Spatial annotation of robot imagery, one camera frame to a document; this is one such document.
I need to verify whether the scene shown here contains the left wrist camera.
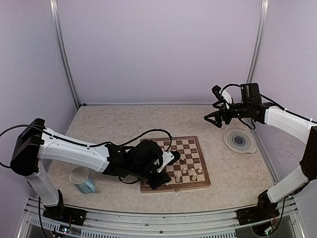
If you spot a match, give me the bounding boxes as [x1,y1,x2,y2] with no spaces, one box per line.
[155,150,181,173]

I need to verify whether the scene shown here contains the wooden chess board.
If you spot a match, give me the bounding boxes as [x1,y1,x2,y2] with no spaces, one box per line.
[140,136,211,193]

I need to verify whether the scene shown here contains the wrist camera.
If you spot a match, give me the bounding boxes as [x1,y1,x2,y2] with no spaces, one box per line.
[155,150,181,173]
[211,85,233,104]

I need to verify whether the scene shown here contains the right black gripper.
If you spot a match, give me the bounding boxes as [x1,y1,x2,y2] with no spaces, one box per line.
[205,100,252,127]

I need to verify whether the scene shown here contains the left aluminium frame post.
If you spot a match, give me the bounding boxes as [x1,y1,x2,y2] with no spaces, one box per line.
[50,0,81,110]

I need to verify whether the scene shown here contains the white chess king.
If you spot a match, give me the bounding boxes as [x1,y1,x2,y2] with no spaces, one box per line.
[175,172,181,183]

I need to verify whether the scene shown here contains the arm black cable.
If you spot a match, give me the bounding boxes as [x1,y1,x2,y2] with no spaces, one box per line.
[0,125,173,236]
[219,83,317,224]

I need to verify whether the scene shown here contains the grey spiral coaster mat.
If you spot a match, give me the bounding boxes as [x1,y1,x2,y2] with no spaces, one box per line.
[223,126,257,154]

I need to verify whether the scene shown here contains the front aluminium rail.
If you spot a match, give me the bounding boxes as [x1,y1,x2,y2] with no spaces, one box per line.
[16,197,306,238]

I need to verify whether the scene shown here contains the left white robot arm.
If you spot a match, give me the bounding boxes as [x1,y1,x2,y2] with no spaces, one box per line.
[10,119,180,221]

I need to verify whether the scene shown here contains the aluminium frame post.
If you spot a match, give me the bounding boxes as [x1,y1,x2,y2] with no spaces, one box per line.
[246,0,269,84]
[50,0,81,110]

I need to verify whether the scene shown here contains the right aluminium frame post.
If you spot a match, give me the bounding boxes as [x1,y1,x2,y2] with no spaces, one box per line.
[246,0,269,84]

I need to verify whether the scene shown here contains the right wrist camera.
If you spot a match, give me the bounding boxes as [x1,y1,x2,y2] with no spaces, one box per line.
[211,85,233,104]

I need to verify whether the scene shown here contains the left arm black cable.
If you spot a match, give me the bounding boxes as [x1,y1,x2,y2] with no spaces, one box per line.
[0,125,173,236]

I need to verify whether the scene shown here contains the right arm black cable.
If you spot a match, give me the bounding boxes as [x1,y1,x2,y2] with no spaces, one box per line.
[219,83,317,224]

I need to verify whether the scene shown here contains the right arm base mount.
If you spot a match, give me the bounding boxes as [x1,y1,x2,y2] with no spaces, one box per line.
[236,206,280,225]

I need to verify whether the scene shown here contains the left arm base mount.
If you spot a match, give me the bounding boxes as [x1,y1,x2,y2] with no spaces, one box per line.
[43,206,87,226]

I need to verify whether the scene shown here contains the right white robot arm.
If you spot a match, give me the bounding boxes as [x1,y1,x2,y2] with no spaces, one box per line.
[204,83,317,220]

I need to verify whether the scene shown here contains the light blue ceramic mug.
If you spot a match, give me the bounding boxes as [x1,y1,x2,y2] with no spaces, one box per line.
[69,167,97,194]

